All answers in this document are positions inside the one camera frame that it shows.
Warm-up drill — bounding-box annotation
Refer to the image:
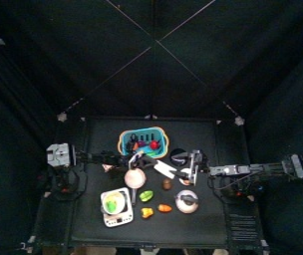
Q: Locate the white toy knife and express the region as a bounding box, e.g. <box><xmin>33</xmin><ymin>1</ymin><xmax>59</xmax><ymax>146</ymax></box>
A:
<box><xmin>152</xmin><ymin>159</ymin><xmax>187</xmax><ymax>180</ymax></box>

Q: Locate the black round cup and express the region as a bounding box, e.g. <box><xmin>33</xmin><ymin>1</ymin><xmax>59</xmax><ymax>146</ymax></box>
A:
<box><xmin>168</xmin><ymin>147</ymin><xmax>190</xmax><ymax>166</ymax></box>

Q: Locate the blue plastic basket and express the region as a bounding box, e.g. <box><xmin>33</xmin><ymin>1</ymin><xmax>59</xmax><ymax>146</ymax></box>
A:
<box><xmin>118</xmin><ymin>126</ymin><xmax>170</xmax><ymax>159</ymax></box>

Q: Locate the red toy fruit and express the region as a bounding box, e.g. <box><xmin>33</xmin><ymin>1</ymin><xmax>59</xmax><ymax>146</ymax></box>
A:
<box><xmin>148</xmin><ymin>139</ymin><xmax>162</xmax><ymax>151</ymax></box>

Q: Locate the brown toy food piece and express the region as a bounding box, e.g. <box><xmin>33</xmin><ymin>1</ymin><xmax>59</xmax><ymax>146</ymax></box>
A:
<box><xmin>160</xmin><ymin>178</ymin><xmax>174</xmax><ymax>191</ymax></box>

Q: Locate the pink toy frying pan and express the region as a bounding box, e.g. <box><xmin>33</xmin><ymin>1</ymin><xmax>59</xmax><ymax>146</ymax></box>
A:
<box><xmin>124</xmin><ymin>167</ymin><xmax>148</xmax><ymax>205</ymax></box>

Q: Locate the grey round bowl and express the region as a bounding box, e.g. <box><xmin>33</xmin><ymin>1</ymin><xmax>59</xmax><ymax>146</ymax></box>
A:
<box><xmin>174</xmin><ymin>189</ymin><xmax>201</xmax><ymax>214</ymax></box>

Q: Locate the green toy pepper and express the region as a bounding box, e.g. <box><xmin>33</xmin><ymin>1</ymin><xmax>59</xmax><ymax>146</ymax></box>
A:
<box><xmin>139</xmin><ymin>189</ymin><xmax>155</xmax><ymax>203</ymax></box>

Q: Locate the orange toy food piece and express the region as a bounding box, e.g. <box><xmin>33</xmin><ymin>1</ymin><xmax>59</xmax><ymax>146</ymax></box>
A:
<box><xmin>156</xmin><ymin>203</ymin><xmax>174</xmax><ymax>214</ymax></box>

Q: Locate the green yellow toy corn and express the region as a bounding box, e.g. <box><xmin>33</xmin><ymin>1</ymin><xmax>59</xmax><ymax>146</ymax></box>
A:
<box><xmin>104</xmin><ymin>192</ymin><xmax>124</xmax><ymax>213</ymax></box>

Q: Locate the yellow toy food piece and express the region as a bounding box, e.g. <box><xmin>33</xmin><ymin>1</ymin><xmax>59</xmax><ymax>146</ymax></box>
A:
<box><xmin>140</xmin><ymin>207</ymin><xmax>155</xmax><ymax>219</ymax></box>

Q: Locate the white toy kitchen scale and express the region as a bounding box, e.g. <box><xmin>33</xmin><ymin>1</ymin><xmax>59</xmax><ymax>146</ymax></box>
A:
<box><xmin>100</xmin><ymin>186</ymin><xmax>136</xmax><ymax>229</ymax></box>

